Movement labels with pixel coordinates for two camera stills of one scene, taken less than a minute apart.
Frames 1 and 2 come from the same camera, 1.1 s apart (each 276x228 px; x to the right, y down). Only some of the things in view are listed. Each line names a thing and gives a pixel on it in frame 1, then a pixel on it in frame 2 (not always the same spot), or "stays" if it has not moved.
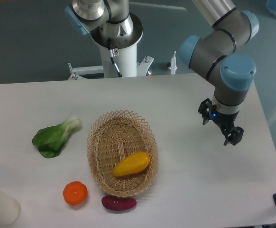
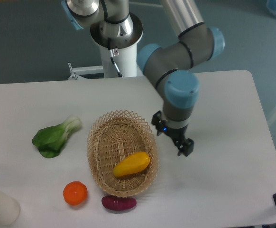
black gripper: (233, 134) to (185, 146)
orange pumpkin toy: (75, 193) stays
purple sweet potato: (116, 203) stays
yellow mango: (131, 163) stays
